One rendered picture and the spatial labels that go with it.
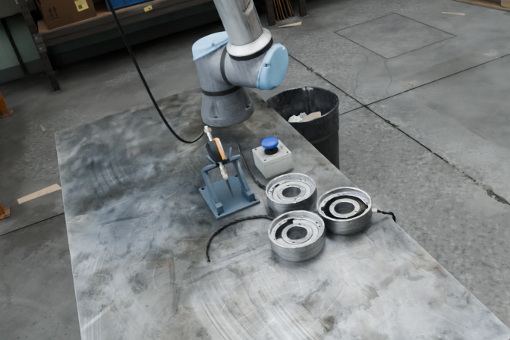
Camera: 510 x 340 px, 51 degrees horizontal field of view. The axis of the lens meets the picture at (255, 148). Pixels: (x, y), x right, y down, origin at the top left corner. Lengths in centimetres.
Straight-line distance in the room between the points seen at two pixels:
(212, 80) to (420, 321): 83
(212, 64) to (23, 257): 159
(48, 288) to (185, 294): 151
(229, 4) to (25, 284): 167
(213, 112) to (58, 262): 132
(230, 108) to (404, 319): 78
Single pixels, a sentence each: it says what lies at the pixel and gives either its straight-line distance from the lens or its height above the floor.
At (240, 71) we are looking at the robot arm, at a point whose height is 97.
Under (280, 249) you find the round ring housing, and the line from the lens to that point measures 98.
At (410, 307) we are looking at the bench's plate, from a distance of 91.
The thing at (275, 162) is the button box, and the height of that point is 83.
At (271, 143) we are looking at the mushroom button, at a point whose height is 87.
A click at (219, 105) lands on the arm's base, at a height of 86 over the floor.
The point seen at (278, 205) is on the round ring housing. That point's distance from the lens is 107.
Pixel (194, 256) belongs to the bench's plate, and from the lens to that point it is 106.
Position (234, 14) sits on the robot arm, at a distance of 126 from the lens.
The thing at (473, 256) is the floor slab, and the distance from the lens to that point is 217.
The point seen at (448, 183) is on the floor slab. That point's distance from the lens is 251.
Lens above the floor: 148
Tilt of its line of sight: 31 degrees down
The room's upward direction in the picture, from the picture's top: 11 degrees counter-clockwise
